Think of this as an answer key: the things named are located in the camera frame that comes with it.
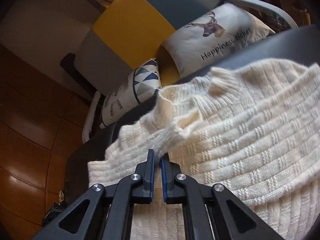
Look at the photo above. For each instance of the blue triangle patterned pillow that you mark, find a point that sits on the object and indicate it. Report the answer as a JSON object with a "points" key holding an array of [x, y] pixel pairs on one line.
{"points": [[143, 83]]}

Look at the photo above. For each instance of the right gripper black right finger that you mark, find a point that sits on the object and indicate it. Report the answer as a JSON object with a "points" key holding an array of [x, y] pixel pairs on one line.
{"points": [[210, 212]]}

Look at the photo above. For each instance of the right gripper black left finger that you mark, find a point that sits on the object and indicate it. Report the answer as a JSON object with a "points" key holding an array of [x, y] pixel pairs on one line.
{"points": [[105, 212]]}

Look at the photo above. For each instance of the cream knitted sweater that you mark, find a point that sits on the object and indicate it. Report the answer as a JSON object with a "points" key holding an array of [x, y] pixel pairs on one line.
{"points": [[254, 130]]}

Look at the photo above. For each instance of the grey yellow blue sofa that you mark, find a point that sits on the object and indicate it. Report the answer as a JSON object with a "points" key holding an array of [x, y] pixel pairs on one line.
{"points": [[129, 33]]}

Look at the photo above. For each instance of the white deer print pillow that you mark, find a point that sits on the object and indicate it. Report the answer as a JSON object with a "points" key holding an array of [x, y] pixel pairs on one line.
{"points": [[216, 34]]}

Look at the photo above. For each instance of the black leather ottoman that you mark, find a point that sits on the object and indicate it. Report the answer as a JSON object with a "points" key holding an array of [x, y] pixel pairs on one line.
{"points": [[299, 44]]}

